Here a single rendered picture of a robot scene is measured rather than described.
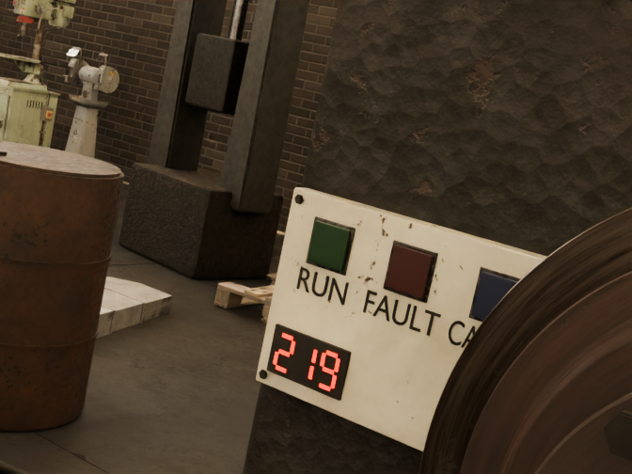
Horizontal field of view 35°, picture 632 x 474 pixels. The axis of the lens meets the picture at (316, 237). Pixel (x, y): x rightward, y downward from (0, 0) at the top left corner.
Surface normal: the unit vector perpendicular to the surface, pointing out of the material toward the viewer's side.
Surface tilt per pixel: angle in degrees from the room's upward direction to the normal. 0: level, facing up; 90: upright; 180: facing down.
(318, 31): 90
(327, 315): 90
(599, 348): 57
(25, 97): 90
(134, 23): 90
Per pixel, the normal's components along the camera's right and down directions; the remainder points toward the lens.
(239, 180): -0.69, -0.03
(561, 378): -0.79, -0.62
